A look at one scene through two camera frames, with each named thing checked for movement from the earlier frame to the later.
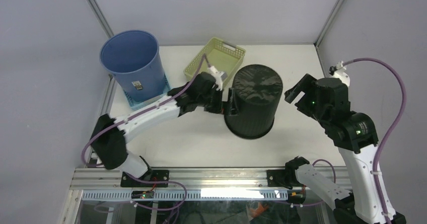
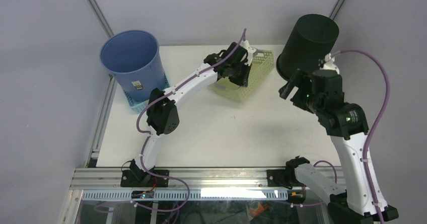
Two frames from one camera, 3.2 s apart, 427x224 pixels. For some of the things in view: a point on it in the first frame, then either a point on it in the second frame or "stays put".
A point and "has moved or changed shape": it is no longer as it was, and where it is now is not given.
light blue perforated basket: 135,104 stays put
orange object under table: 256,213 stays put
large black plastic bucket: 259,89 → 312,39
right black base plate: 282,177 stays put
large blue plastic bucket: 133,57 stays put
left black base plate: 156,175 stays put
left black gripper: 228,107 → 243,80
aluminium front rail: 198,178 stays put
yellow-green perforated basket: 222,56 has moved or changed shape
